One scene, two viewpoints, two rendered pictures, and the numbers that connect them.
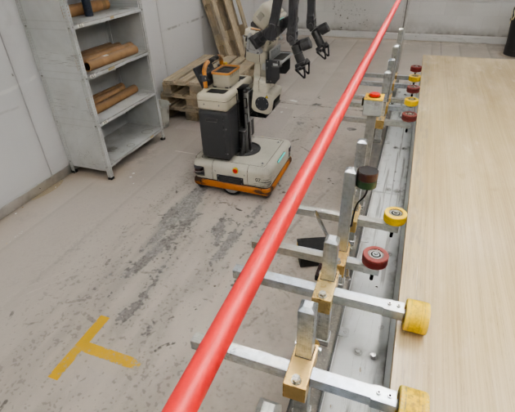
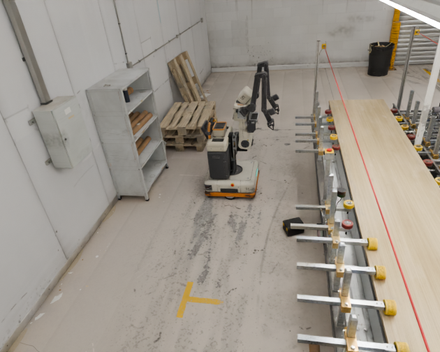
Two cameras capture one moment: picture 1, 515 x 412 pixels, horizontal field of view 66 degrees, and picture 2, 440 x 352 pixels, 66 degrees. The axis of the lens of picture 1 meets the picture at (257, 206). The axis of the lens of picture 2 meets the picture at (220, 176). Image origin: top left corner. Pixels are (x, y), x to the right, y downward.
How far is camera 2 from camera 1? 144 cm
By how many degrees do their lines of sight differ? 7
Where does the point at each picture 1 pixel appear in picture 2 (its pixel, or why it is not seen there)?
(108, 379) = (209, 312)
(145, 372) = (228, 304)
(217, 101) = (219, 147)
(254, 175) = (245, 186)
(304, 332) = (341, 253)
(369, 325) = (347, 254)
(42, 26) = (106, 114)
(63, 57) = (119, 130)
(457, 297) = (384, 235)
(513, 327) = (406, 242)
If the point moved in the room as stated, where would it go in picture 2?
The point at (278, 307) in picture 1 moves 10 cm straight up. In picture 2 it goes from (284, 260) to (284, 253)
